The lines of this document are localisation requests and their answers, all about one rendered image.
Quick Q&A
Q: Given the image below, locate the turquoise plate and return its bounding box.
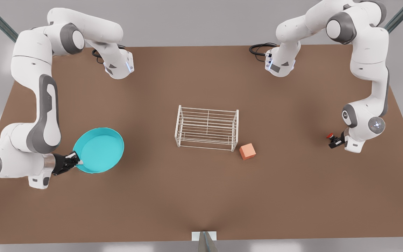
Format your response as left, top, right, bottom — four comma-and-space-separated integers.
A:
73, 128, 125, 174

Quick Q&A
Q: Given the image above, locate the black cable loop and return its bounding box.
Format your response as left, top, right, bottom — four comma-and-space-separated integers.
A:
92, 44, 127, 64
249, 43, 279, 62

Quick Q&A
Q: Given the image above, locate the orange cube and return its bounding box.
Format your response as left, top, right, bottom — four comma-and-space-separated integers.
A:
239, 143, 256, 161

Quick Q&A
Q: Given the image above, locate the white wire shelf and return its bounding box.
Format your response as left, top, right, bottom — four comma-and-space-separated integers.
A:
175, 105, 239, 152

